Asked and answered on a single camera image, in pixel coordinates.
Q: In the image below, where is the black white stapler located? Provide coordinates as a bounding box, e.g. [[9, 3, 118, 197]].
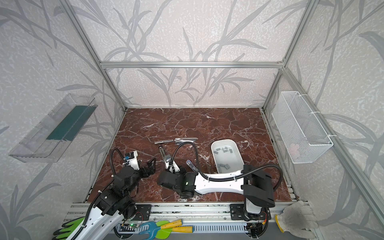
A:
[[159, 146, 180, 173]]

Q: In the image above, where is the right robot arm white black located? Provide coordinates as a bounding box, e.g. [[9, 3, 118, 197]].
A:
[[157, 165, 276, 215]]

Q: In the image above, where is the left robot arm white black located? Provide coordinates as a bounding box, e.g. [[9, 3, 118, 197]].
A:
[[66, 158, 156, 240]]

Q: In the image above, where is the white plastic tray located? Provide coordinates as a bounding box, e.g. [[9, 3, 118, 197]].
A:
[[211, 139, 244, 174]]

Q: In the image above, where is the green black work glove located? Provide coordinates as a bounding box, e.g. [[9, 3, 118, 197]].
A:
[[53, 217, 85, 240]]

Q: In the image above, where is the pink object in basket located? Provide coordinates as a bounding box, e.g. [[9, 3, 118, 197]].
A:
[[288, 144, 301, 161]]

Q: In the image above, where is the white knit work glove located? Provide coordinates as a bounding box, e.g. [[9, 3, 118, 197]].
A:
[[275, 201, 319, 240]]

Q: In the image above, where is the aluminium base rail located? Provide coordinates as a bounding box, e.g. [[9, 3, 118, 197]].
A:
[[108, 202, 296, 237]]

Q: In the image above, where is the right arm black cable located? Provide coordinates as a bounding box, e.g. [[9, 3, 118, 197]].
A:
[[169, 141, 284, 193]]

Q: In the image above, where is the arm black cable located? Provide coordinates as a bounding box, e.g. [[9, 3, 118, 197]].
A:
[[169, 141, 284, 193], [78, 147, 127, 240]]

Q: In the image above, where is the green trowel yellow handle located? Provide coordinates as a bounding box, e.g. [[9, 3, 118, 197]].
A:
[[155, 220, 195, 240]]

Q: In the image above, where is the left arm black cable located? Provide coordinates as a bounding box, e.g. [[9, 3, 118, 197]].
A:
[[78, 147, 127, 240]]

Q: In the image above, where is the clear acrylic wall shelf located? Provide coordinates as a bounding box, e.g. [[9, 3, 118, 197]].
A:
[[9, 94, 98, 163]]

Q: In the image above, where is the white wire mesh basket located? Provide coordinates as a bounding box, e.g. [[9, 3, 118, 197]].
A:
[[272, 91, 334, 164]]

